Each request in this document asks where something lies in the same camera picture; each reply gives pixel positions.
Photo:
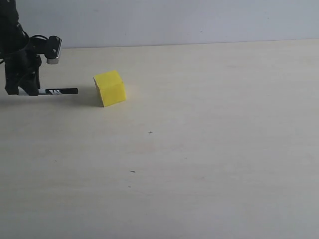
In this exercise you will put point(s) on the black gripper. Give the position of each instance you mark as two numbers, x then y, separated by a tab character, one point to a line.
19	52

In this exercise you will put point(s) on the black and white marker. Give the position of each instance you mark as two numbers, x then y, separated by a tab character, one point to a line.
49	91

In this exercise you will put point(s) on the yellow cube block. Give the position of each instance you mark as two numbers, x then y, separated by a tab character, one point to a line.
110	88

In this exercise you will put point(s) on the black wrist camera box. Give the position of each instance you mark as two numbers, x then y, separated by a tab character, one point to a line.
53	50

